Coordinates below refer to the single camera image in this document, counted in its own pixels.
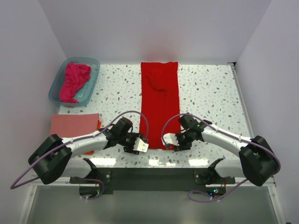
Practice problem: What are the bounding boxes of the red t-shirt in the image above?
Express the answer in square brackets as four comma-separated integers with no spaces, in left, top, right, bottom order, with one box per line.
[141,62,180,150]

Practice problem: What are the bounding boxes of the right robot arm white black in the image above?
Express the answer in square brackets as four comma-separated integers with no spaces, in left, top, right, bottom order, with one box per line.
[166,114,281,186]

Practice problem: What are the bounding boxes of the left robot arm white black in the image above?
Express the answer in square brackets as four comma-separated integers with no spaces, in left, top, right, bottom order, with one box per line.
[28,118,149,184]

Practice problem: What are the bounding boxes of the orange folded t-shirt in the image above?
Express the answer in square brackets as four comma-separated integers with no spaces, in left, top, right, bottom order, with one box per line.
[85,120,101,155]

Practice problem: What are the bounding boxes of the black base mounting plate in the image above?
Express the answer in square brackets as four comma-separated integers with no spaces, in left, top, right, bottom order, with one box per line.
[70,168,235,198]

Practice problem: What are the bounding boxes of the teal plastic bin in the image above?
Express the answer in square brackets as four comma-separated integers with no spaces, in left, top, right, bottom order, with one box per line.
[49,57,100,107]

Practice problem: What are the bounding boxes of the pink folded t-shirt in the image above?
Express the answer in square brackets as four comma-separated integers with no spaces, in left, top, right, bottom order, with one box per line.
[49,113,99,138]

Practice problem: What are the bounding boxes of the magenta crumpled t-shirt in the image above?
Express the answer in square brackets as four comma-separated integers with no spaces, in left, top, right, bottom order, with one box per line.
[59,62,91,103]

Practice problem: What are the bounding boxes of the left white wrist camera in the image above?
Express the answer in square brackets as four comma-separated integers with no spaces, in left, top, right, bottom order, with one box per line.
[133,138,149,153]

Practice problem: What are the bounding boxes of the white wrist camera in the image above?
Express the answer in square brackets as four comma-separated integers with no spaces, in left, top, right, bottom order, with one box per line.
[162,133,179,149]
[133,138,149,153]

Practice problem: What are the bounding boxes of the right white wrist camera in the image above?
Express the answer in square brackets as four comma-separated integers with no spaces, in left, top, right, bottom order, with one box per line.
[162,133,179,149]

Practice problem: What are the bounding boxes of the aluminium frame rail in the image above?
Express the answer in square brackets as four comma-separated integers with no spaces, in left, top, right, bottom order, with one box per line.
[33,165,275,187]

